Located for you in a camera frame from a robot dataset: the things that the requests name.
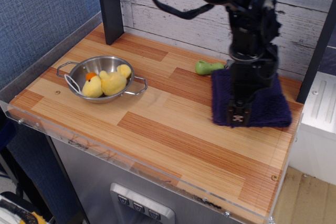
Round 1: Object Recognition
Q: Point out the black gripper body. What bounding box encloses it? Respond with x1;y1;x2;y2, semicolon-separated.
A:
230;57;278;108

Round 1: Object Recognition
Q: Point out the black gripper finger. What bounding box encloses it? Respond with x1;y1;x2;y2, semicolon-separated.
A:
242;105;251;126
227;100;235;127

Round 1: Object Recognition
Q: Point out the purple terry cloth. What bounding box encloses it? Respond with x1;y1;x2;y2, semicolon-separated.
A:
212;69;292;127

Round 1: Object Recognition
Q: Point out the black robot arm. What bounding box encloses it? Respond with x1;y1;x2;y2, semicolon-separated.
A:
204;0;281;126

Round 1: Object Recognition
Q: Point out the white ridged side unit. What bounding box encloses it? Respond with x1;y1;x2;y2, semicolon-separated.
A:
289;72;335;185

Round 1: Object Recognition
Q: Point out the clear acrylic table guard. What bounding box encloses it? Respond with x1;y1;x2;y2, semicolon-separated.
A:
1;98;294;223

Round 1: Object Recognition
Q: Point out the yellow plush duck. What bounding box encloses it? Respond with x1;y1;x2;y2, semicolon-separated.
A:
81;64;132;98

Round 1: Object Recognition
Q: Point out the silver button control panel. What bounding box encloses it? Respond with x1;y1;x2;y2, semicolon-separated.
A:
110;183;175;224

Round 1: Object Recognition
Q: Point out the stainless cabinet front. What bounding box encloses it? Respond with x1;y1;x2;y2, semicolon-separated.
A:
49;136;253;224

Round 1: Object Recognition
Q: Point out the yellow black bag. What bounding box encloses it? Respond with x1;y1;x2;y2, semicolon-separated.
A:
1;191;48;223

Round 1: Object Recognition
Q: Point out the green handled toy spatula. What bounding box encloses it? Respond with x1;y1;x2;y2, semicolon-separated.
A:
195;60;234;75

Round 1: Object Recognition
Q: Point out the dark right upright post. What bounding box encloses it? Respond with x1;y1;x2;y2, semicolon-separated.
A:
296;0;335;104

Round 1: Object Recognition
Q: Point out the dark upright post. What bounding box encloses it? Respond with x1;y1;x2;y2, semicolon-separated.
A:
296;0;335;104
99;0;124;45

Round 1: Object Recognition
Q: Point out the steel bowl with handles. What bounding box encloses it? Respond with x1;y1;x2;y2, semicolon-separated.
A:
57;56;148;104

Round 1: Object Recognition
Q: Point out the dark left upright post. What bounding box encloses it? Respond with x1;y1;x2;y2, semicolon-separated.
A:
99;0;124;45

